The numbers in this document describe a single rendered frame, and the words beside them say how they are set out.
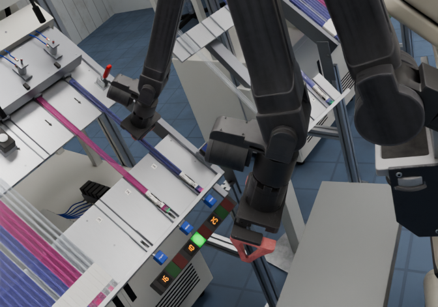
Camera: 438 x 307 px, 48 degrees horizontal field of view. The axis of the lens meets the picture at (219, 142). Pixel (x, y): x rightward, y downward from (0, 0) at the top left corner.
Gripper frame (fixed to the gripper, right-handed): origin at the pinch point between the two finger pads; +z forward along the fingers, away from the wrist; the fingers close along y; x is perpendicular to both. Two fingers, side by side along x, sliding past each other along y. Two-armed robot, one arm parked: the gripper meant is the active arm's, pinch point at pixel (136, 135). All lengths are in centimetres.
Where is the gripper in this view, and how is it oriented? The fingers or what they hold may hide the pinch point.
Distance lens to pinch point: 142.8
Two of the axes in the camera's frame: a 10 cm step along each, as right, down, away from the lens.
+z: -2.9, 4.7, 8.3
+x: 7.7, 6.3, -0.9
